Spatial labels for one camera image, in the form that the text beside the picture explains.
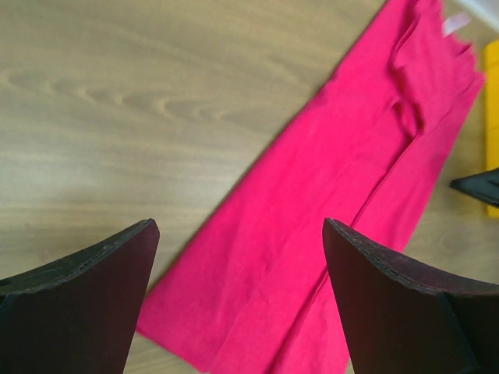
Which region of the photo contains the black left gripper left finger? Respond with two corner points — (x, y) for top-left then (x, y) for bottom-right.
(1, 219), (159, 373)

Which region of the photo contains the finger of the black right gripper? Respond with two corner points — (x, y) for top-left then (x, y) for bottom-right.
(449, 168), (499, 206)

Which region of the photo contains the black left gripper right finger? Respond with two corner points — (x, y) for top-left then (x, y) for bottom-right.
(323, 219), (498, 373)

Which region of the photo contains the yellow plastic tray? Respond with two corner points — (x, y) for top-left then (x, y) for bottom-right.
(483, 41), (499, 217)

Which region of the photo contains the pink red t shirt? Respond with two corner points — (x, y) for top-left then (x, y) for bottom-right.
(137, 1), (484, 373)

